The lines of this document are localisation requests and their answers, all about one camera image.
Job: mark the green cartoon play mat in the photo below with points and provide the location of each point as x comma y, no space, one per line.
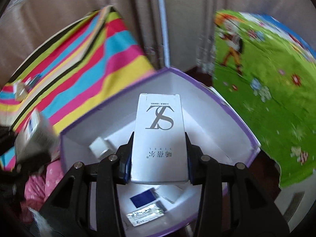
266,72

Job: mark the small white cube box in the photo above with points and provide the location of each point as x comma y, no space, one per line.
101,148

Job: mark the tall beige printed box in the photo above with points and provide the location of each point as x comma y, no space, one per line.
20,91

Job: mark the white purple-trimmed storage box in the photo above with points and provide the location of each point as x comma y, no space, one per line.
209,122

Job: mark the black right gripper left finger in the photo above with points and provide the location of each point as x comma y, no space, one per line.
85,202

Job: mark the white barcode dragon box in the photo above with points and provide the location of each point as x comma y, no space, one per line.
146,214

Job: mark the gold white long box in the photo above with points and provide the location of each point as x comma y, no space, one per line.
170,193

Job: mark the white TS logo box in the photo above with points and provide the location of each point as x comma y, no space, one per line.
159,153

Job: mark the dark blue small box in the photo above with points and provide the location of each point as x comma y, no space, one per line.
144,198

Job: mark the white red-blue medicine box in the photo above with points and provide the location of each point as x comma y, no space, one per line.
36,137

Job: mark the pink polka-dot cushion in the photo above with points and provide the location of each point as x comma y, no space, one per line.
38,188

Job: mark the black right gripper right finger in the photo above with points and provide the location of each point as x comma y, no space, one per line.
252,211

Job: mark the colourful striped cloth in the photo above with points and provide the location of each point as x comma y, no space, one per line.
75,70

